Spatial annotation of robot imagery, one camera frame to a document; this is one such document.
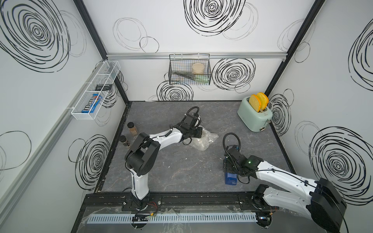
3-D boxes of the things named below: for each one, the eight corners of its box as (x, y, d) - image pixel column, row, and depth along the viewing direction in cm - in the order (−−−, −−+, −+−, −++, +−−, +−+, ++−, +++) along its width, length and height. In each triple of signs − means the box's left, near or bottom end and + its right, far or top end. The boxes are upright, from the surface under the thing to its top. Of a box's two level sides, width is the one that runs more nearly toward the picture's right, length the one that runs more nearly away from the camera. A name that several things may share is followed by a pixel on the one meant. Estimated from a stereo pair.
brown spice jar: (134, 136, 101) (130, 129, 94) (130, 131, 104) (125, 123, 96) (139, 133, 103) (136, 125, 96) (135, 128, 105) (131, 120, 98)
